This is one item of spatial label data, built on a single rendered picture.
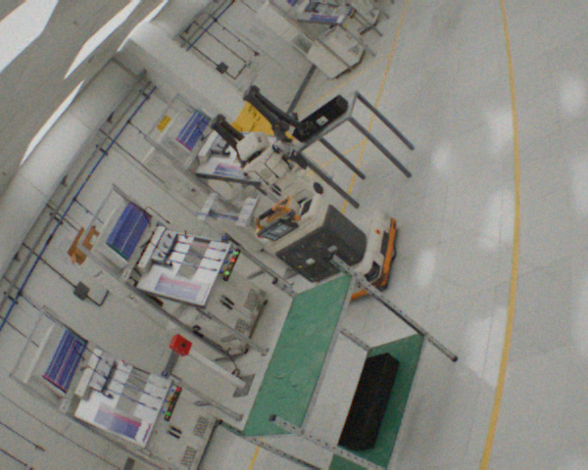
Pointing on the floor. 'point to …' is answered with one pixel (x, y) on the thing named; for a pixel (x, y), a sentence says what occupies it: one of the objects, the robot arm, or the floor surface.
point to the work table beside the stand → (362, 133)
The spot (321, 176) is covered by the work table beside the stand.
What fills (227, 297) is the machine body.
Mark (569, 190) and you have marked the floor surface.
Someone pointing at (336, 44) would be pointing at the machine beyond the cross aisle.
